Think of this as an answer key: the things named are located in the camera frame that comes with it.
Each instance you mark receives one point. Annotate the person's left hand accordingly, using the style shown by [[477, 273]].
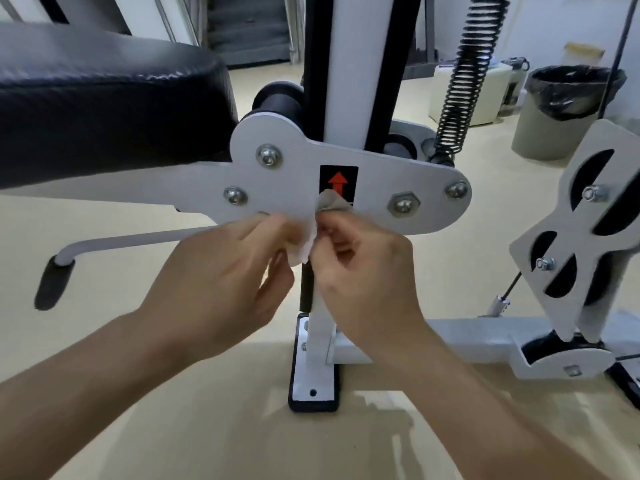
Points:
[[220, 289]]

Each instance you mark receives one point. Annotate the black padded seat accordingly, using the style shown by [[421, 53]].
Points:
[[100, 104]]

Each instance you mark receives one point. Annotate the person's left forearm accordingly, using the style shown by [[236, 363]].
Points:
[[80, 399]]

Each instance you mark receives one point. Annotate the dark water bottle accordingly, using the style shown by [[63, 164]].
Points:
[[515, 84]]

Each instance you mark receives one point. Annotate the white cleaning wipe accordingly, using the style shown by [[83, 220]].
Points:
[[305, 247]]

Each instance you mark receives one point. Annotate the person's right hand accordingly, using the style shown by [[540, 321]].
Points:
[[370, 284]]

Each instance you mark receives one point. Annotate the person's right forearm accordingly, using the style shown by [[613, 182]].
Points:
[[490, 424]]

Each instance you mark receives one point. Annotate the trash bin with black bag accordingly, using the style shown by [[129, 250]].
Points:
[[550, 119]]

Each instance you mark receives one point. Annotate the grey staircase with railing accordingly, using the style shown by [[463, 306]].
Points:
[[250, 29]]

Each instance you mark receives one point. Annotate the small wooden block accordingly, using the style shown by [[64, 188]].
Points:
[[584, 52]]

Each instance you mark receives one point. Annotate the cream white storage box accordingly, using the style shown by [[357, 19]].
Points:
[[492, 94]]

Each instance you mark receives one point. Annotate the white gym machine frame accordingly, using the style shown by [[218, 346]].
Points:
[[280, 184]]

